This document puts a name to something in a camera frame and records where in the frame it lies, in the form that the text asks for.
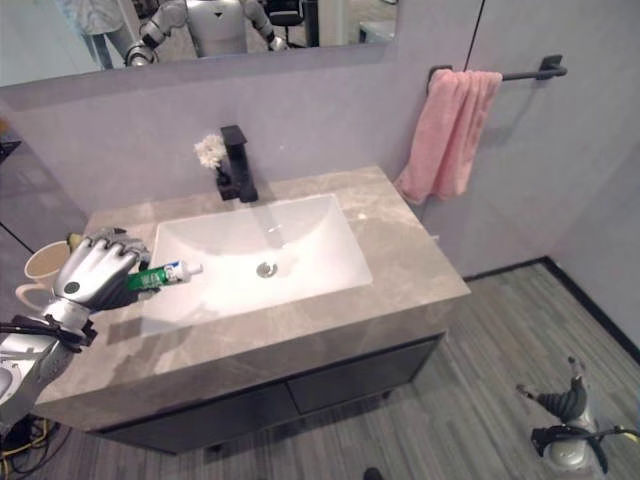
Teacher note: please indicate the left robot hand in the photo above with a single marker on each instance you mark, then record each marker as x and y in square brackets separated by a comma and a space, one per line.
[95, 272]

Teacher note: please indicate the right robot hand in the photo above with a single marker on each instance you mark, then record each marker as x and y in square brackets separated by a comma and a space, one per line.
[567, 395]

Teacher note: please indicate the green white toothpaste tube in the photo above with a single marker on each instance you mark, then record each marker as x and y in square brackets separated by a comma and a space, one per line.
[162, 275]

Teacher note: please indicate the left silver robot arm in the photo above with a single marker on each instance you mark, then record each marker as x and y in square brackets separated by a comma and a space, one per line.
[30, 360]

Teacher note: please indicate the cream ceramic cup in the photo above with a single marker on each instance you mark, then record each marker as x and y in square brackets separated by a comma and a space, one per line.
[42, 272]

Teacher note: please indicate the white rectangular sink basin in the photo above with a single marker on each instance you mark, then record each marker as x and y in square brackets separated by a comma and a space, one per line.
[260, 260]

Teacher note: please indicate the chrome sink drain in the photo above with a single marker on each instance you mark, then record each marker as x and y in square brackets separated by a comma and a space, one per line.
[266, 269]

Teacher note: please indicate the pink towel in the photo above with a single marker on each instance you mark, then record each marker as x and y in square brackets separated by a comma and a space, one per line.
[447, 137]

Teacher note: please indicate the black towel bar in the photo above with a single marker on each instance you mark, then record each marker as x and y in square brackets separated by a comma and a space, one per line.
[535, 74]

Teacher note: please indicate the white flower in black vase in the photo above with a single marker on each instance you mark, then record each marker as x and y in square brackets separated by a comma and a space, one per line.
[211, 155]

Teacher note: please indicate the black square faucet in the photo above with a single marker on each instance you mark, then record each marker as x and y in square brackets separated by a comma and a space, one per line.
[240, 167]

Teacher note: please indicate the dark vanity cabinet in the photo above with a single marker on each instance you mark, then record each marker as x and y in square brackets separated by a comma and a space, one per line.
[280, 395]

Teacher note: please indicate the wall mirror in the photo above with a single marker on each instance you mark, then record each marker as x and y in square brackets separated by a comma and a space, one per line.
[200, 27]

